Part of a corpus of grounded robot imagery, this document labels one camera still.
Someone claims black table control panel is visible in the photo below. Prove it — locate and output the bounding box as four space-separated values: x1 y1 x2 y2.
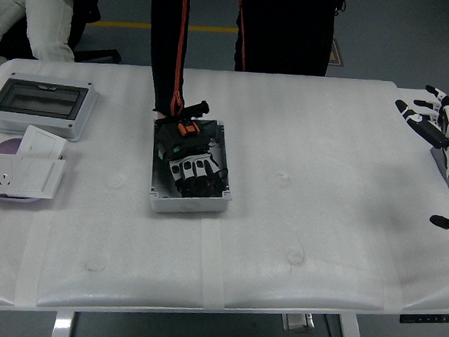
398 309 449 328

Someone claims standing person's right gloved hand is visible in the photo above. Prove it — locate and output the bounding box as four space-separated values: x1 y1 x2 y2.
148 113 235 201

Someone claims white blank wall panel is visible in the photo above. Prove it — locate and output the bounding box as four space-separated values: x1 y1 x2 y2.
6 155 67 201

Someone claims black chair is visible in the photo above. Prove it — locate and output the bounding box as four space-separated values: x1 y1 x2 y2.
0 0 125 66

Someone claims grey distribution box dark window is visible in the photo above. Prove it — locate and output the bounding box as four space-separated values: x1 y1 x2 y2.
0 70 100 144

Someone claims metal table bracket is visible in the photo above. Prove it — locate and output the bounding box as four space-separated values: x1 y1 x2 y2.
280 311 316 334

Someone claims white switch panel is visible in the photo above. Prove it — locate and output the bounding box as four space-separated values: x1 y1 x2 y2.
15 123 68 162

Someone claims standing person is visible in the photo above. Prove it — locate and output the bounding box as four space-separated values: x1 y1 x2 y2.
142 0 348 131

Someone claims open grey junction box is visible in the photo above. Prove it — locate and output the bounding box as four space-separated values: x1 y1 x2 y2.
146 115 238 219

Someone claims black tracker handle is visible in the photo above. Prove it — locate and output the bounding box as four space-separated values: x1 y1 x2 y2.
179 98 211 121

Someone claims white foam mat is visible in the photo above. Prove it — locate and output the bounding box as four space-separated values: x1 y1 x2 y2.
0 54 449 337

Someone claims seated person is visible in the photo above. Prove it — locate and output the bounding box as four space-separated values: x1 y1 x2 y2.
0 0 80 85

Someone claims purple round plate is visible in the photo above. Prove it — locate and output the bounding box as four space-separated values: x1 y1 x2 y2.
0 136 46 205

